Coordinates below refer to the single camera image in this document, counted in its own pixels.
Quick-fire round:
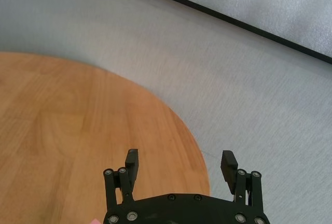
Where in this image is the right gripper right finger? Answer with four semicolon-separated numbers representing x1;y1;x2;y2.
220;150;265;206

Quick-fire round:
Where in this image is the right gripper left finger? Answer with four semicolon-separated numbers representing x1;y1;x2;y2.
103;148;140;206

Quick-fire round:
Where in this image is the black horizontal wall rail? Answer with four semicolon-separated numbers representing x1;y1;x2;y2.
108;0;332;65

